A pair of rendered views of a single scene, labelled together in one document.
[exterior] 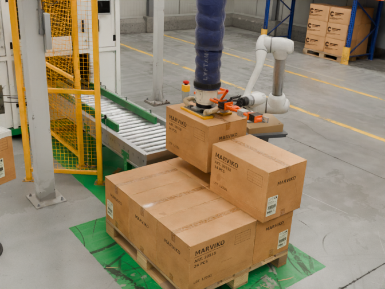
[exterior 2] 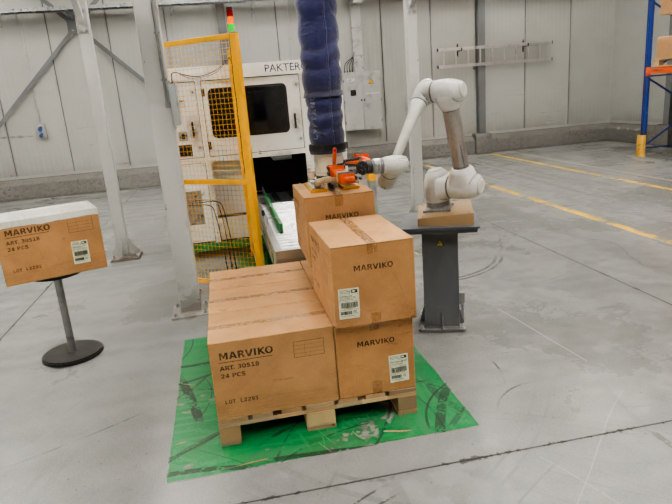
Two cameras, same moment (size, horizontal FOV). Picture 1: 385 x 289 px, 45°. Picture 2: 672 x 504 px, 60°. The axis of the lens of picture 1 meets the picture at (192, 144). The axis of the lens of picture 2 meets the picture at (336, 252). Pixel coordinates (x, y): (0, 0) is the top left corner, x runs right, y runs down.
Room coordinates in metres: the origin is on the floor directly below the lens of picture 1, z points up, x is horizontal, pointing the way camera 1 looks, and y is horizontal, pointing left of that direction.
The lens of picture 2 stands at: (0.62, -1.75, 1.63)
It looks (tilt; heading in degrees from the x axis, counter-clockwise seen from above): 15 degrees down; 28
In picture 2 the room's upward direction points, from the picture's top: 5 degrees counter-clockwise
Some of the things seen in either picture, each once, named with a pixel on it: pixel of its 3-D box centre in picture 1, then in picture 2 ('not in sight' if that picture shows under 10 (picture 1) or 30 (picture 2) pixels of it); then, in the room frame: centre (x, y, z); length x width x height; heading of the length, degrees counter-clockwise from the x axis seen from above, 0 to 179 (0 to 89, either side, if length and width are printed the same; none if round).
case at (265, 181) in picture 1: (255, 175); (359, 266); (3.23, -0.50, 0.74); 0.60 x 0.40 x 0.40; 39
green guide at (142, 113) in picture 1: (122, 100); not in sight; (5.42, 0.87, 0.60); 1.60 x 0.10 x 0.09; 38
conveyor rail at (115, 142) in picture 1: (90, 125); (266, 230); (4.77, 1.12, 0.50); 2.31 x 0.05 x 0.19; 38
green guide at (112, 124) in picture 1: (81, 106); (268, 211); (5.09, 1.29, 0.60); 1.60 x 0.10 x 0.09; 38
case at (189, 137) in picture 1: (204, 133); (332, 219); (3.74, -0.10, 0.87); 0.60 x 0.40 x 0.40; 37
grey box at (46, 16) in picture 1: (44, 30); (175, 104); (4.08, 1.32, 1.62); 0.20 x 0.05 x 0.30; 38
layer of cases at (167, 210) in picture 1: (194, 211); (299, 322); (3.33, -0.04, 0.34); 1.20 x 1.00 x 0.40; 38
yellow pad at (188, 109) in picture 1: (196, 110); (315, 184); (3.69, -0.02, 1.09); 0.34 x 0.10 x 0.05; 36
